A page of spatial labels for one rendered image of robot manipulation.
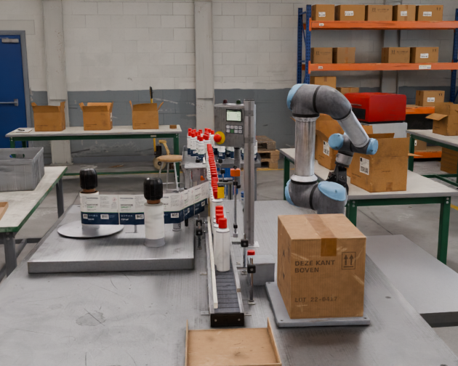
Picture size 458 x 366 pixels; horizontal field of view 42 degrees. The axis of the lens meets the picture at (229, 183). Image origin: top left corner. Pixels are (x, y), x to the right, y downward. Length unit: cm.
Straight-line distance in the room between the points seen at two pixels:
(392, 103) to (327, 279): 629
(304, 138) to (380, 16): 761
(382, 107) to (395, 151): 388
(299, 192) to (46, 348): 125
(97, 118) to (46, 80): 239
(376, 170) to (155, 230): 200
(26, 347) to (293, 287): 84
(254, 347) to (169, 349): 25
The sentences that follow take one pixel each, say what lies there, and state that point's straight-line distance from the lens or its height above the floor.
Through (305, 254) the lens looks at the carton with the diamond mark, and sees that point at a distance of 192.
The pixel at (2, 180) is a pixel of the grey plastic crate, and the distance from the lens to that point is 434.
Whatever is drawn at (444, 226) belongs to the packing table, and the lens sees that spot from 445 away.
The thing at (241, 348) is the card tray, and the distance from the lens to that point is 184.
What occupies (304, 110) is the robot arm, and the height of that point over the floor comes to 146.
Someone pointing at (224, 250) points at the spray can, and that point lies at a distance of 227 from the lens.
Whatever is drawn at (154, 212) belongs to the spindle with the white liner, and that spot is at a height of 103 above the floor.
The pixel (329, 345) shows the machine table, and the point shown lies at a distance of 188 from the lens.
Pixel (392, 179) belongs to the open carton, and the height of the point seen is 86.
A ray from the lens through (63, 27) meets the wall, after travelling 1024.
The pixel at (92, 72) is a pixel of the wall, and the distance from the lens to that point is 1018.
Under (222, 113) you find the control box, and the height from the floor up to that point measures 144.
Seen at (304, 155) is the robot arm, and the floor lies 127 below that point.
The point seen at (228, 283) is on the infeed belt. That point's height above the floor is 88.
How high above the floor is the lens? 167
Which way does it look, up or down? 12 degrees down
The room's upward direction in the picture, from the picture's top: straight up
